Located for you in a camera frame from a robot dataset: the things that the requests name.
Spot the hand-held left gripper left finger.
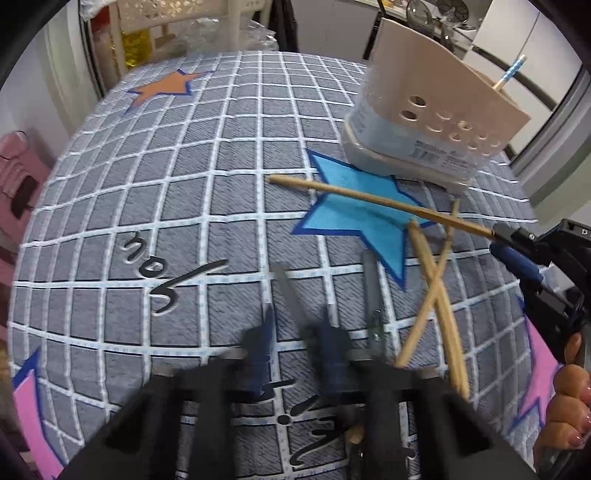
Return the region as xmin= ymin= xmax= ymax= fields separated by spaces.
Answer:
xmin=69 ymin=307 xmax=282 ymax=480

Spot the beige basket trolley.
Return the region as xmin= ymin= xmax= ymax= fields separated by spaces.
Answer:
xmin=115 ymin=0 xmax=241 ymax=70

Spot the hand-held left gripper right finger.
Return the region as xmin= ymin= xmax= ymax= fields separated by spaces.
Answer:
xmin=316 ymin=323 xmax=536 ymax=480

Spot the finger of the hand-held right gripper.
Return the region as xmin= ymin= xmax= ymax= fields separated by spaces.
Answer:
xmin=492 ymin=225 xmax=555 ymax=259
xmin=489 ymin=242 xmax=546 ymax=289

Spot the blue striped wooden chopstick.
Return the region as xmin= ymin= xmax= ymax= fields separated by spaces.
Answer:
xmin=493 ymin=54 xmax=527 ymax=90

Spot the grey checked star tablecloth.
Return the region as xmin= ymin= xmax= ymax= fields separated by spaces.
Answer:
xmin=9 ymin=48 xmax=568 ymax=480

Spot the person's right hand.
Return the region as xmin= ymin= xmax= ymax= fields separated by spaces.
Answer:
xmin=533 ymin=332 xmax=591 ymax=467

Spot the white refrigerator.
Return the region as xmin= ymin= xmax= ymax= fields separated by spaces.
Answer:
xmin=462 ymin=0 xmax=578 ymax=93

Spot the plain wooden chopstick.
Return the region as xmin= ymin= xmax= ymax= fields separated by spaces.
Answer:
xmin=407 ymin=220 xmax=471 ymax=400
xmin=269 ymin=174 xmax=497 ymax=238
xmin=396 ymin=199 xmax=461 ymax=369

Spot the beige plastic utensil holder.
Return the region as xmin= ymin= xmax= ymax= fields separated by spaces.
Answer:
xmin=341 ymin=17 xmax=532 ymax=195

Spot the dark jacket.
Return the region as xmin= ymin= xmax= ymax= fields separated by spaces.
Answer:
xmin=270 ymin=0 xmax=301 ymax=54

